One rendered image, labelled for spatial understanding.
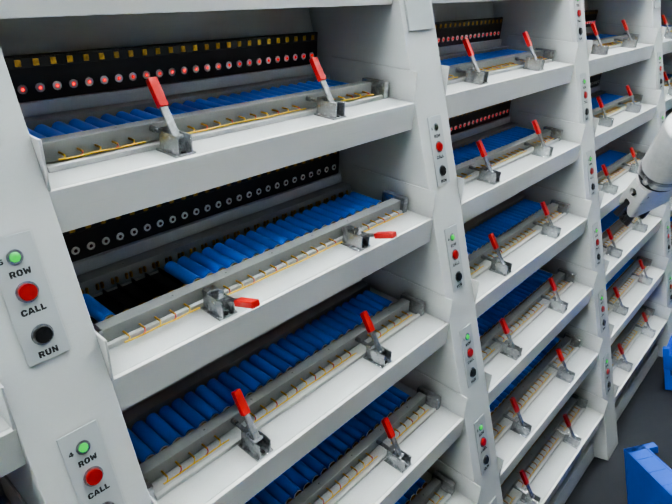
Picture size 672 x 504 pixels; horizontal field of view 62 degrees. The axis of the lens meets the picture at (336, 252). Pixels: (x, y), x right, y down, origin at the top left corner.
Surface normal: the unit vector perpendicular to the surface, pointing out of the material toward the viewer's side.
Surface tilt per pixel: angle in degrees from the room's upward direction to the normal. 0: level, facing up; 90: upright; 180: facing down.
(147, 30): 90
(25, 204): 90
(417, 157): 90
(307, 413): 18
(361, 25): 90
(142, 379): 108
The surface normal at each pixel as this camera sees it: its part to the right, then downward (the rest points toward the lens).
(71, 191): 0.74, 0.33
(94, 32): 0.72, 0.04
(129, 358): 0.04, -0.89
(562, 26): -0.67, 0.32
